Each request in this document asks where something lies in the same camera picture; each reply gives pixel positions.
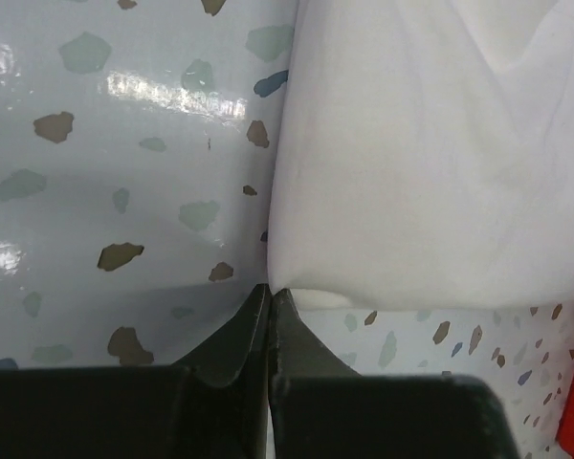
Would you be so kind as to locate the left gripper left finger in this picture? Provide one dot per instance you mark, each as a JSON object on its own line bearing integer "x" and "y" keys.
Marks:
{"x": 211, "y": 403}

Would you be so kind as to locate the white red print t shirt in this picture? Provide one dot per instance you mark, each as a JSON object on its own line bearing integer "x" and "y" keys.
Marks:
{"x": 426, "y": 156}

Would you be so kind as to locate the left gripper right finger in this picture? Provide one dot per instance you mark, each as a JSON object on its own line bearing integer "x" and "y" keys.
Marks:
{"x": 322, "y": 408}

